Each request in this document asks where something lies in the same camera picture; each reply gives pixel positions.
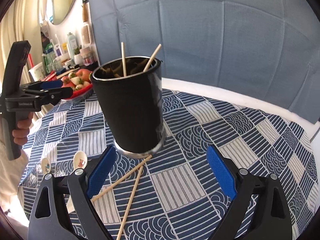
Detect person's left hand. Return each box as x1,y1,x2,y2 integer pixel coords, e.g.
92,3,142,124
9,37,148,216
12,112,33,146

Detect black metal utensil cup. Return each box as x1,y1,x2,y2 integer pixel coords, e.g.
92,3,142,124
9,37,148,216
91,56,166,159

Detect blue patterned tablecloth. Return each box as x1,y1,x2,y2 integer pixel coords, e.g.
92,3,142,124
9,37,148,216
19,90,318,239

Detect pink jar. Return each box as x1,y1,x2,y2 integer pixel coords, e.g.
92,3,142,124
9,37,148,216
80,47,95,66

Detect wooden chopstick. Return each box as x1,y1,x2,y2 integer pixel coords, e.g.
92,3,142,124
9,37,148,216
91,155,152,202
143,44,162,72
116,166,143,240
121,42,127,77

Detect red fruit bowl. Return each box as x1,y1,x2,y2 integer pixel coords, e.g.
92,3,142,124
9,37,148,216
61,68,93,101

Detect blue padded headboard panel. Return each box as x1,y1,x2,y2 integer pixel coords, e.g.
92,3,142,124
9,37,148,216
89,0,319,123

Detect white lotion bottle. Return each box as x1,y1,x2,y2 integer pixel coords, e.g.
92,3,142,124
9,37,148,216
67,32,78,59

